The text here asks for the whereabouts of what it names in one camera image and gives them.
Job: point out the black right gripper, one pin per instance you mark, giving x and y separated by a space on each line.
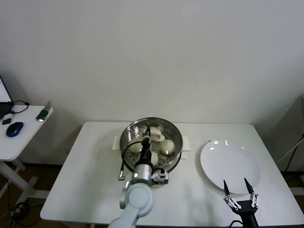
247 210

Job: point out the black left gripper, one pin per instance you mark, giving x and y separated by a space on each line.
146 154

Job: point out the round glass pot lid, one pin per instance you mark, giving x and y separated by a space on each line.
155 137

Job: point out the white steamed baozi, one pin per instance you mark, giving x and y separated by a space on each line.
167 146
154 158
135 149

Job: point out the perforated steel steamer basket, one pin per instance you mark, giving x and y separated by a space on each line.
116 142

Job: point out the large white plate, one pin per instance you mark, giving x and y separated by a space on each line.
228 166

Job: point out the cream electric cooking pot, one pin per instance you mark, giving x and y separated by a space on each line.
173 171

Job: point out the white stand foot bar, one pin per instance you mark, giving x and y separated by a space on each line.
297 190

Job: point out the green circuit board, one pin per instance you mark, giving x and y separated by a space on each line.
43 115

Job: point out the white side desk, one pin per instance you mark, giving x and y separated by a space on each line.
23 133

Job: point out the blue computer mouse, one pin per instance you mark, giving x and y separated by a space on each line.
14 129

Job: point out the white plug adapter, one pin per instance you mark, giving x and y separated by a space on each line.
7 116

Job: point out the small black device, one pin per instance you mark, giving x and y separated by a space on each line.
6 121

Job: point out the black laptop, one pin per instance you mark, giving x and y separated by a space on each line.
3 108

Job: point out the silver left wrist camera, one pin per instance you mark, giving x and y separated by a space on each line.
161 177

